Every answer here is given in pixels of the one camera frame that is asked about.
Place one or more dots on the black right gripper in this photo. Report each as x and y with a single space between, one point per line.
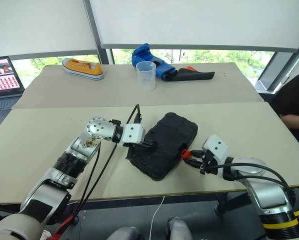
208 162

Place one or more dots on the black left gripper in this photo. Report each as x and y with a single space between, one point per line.
147 145

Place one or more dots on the black plastic tool case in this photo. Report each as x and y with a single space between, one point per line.
169 140

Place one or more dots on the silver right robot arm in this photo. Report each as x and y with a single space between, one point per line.
269 197

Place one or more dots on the person's bare forearm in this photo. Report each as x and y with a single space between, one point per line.
298 121

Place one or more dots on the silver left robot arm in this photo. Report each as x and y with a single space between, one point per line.
97 128

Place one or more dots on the black table leg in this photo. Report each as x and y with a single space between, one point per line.
233 203

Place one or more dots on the grey rounded shape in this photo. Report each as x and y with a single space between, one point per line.
124 233
179 230

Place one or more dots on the clear plastic measuring cup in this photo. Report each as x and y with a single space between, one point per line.
146 77

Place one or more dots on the black cloth with orange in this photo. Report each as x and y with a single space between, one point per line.
193 75

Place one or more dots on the black table foot bar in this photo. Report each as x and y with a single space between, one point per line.
73 215

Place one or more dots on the yellow canvas sneaker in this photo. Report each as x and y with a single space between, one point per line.
83 68

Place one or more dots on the blue boxing glove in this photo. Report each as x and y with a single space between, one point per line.
143 53

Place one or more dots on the person in black shirt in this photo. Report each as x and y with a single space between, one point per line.
295 97

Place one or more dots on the wide white roller blind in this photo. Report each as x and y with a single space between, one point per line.
194 22

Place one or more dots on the open laptop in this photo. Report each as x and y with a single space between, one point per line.
3 82

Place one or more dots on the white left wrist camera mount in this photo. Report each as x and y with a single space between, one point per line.
133 132

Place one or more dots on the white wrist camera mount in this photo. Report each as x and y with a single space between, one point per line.
133 132
217 146

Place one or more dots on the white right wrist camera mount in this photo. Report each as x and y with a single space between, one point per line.
217 146

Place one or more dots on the grey slanted window frame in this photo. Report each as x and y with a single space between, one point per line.
282 67

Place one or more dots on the grey window frame post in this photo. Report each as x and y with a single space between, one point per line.
97 30

